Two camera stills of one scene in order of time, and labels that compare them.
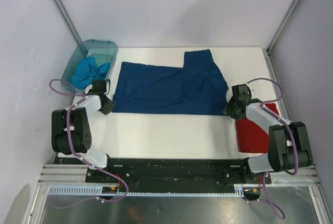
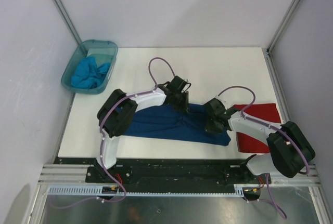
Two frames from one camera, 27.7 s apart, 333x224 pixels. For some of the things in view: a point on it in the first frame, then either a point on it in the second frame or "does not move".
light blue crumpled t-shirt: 87,71 does not move
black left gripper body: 107,107 to 179,97
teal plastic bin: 93,60 does not move
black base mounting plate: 177,175 does not move
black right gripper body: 230,109 to 211,126
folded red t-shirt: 252,138 does not move
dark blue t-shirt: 197,88 to 164,122
